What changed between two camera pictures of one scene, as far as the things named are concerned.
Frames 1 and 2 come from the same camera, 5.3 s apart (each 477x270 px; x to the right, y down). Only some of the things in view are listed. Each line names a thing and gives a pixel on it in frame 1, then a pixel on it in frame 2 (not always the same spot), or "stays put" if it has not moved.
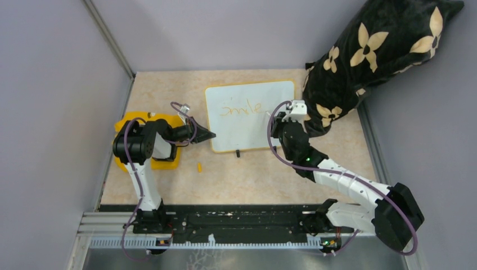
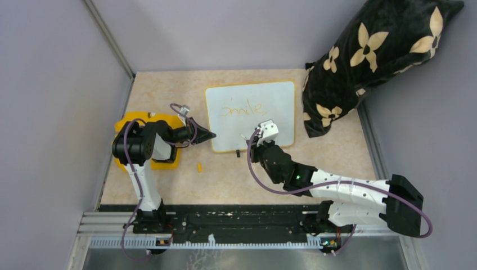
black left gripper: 202,134 stays put
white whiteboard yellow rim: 239,115 stays put
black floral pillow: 383,37 stays put
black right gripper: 277,123 → 255,149
